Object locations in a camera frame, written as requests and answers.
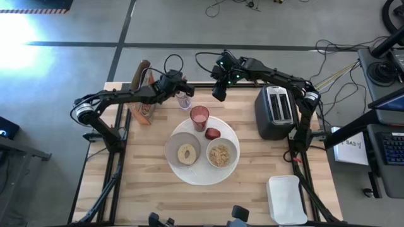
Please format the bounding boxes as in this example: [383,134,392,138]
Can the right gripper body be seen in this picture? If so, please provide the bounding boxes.
[211,78,228,102]

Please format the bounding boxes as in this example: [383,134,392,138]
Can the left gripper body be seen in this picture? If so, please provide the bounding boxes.
[176,81,196,98]

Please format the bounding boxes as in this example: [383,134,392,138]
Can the clear glass tumbler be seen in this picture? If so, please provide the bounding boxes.
[175,90,193,110]

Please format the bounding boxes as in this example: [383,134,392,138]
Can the red plastic tumbler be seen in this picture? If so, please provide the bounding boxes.
[189,105,210,132]

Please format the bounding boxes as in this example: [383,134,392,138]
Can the red apple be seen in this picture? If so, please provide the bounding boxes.
[204,127,222,141]

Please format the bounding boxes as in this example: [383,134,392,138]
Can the pumpkin cereal box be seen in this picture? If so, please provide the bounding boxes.
[128,59,158,126]

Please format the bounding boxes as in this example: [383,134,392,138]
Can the beige round plate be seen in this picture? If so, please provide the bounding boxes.
[163,131,202,168]

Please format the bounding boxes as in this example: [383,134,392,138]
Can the white ceramic bowl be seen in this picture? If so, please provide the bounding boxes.
[206,137,238,169]

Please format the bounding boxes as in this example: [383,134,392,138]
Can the bagel half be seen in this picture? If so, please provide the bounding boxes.
[177,143,197,166]

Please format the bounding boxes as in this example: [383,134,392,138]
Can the white round woven placemat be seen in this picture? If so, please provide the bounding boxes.
[167,115,241,186]

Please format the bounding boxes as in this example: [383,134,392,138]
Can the black chrome-top toaster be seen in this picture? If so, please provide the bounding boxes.
[254,84,299,141]

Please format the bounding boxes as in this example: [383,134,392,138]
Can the cereal pieces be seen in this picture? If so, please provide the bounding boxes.
[210,144,230,168]

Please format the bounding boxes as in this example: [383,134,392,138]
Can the black block-shaped device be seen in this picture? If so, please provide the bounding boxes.
[226,204,250,227]

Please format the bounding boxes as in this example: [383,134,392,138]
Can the white rectangular tray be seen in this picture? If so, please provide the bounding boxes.
[266,175,309,225]

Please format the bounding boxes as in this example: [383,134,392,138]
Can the black angular device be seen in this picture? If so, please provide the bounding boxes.
[148,211,176,227]

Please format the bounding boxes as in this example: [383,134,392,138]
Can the black diagonal stand bar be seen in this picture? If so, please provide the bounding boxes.
[324,108,379,149]

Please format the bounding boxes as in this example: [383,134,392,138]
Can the white paper sheet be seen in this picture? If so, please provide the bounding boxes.
[333,127,369,166]

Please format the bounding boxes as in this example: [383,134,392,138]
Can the blue-lit monitor screen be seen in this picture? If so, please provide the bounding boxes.
[367,88,404,112]

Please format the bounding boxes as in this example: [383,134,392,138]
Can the gray metal stand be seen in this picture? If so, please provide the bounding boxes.
[0,135,52,227]

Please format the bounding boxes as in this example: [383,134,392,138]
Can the black mat with hazard stripe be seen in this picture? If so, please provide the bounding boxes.
[0,0,74,15]

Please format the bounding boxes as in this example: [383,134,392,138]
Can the black device with blue light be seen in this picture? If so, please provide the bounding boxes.
[0,115,20,141]

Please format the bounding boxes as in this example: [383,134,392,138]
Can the black backlit keyboard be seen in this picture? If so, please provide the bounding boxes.
[381,132,404,166]

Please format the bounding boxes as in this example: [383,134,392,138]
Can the gray side desk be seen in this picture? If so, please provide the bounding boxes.
[357,47,404,199]

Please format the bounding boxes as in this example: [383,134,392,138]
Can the black metal table frame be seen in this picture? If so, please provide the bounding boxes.
[68,74,345,227]

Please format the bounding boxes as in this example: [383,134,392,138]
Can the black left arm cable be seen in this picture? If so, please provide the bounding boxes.
[163,53,184,76]

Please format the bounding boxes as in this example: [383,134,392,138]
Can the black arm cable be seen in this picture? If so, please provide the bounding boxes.
[163,53,184,76]
[194,51,222,75]

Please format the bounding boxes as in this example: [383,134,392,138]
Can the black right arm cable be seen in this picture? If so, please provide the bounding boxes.
[194,51,222,75]

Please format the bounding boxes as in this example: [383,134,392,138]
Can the black floor cable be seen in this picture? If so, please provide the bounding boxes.
[205,0,263,18]

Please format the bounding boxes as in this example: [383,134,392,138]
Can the tangled yellow and black cables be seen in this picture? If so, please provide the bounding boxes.
[308,35,391,122]

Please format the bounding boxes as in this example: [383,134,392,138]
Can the black coiled cable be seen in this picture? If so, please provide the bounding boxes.
[366,61,393,84]

